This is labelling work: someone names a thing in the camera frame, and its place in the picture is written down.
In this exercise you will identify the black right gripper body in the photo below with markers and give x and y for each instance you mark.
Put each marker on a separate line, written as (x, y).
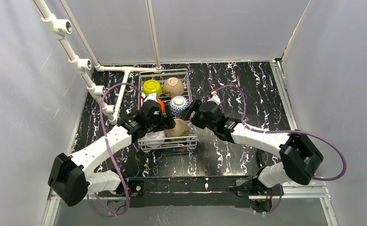
(195, 113)

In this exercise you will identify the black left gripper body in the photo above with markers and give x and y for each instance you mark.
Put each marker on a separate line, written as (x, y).
(164, 121)

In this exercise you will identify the blue white patterned bowl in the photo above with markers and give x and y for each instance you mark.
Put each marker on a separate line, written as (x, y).
(178, 104)

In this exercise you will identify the white ceramic bowl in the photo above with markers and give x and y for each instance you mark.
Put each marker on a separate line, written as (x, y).
(154, 139)
(161, 105)

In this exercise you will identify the white striped bottom bowl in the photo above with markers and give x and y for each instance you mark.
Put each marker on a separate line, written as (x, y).
(179, 132)

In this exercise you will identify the yellow-green plastic bowl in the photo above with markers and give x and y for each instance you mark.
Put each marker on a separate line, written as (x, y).
(152, 86)

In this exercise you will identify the beige ceramic bowl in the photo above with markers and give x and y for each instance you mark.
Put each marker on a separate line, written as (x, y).
(173, 87)

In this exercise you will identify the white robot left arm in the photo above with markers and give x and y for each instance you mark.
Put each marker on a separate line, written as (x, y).
(73, 176)

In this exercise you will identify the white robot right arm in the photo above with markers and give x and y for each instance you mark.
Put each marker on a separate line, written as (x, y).
(299, 157)

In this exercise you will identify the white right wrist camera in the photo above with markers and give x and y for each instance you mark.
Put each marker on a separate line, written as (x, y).
(213, 97)

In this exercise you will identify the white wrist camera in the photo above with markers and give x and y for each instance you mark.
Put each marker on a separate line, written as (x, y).
(213, 97)
(151, 97)

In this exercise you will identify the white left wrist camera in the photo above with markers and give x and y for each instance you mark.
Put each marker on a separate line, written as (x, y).
(151, 97)

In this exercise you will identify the white wire dish rack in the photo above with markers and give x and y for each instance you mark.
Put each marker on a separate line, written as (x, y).
(161, 76)

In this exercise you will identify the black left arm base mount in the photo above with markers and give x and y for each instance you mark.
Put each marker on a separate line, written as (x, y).
(118, 202)

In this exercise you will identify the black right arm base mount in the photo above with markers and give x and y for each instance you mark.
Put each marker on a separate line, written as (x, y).
(260, 197)

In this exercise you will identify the aluminium base frame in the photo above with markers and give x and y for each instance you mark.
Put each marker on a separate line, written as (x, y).
(185, 186)

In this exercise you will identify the white pvc pipe frame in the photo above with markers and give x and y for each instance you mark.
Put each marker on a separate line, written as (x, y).
(60, 29)

